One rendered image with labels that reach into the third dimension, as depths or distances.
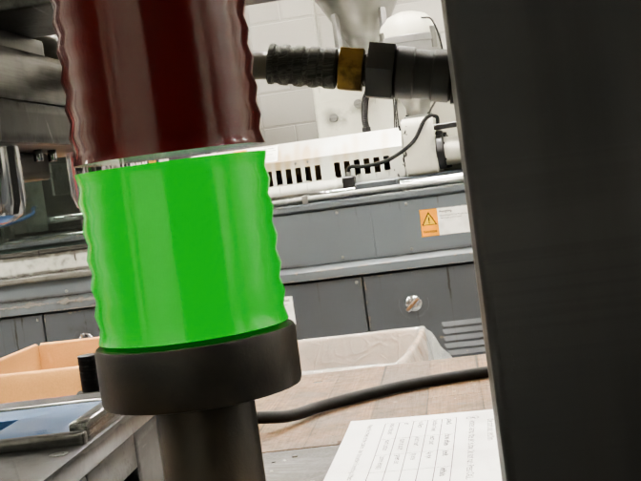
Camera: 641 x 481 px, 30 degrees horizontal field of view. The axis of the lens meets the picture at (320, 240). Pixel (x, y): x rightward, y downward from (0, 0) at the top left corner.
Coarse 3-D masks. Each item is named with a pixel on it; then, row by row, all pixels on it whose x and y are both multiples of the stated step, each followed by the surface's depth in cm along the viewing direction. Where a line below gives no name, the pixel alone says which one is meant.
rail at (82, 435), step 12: (60, 432) 48; (72, 432) 48; (84, 432) 48; (0, 444) 48; (12, 444) 48; (24, 444) 48; (36, 444) 48; (48, 444) 48; (60, 444) 48; (72, 444) 48; (84, 444) 48
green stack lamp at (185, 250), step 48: (96, 192) 22; (144, 192) 22; (192, 192) 22; (240, 192) 22; (96, 240) 23; (144, 240) 22; (192, 240) 22; (240, 240) 22; (96, 288) 23; (144, 288) 22; (192, 288) 22; (240, 288) 22; (144, 336) 22; (192, 336) 22
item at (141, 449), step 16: (144, 432) 55; (128, 448) 53; (144, 448) 55; (112, 464) 50; (128, 464) 52; (144, 464) 55; (160, 464) 57; (80, 480) 46; (96, 480) 48; (112, 480) 50; (128, 480) 54; (144, 480) 54; (160, 480) 57
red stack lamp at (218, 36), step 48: (96, 0) 22; (144, 0) 22; (192, 0) 22; (240, 0) 23; (96, 48) 22; (144, 48) 22; (192, 48) 22; (240, 48) 23; (96, 96) 22; (144, 96) 22; (192, 96) 22; (240, 96) 23; (96, 144) 22; (144, 144) 22; (192, 144) 22; (240, 144) 23
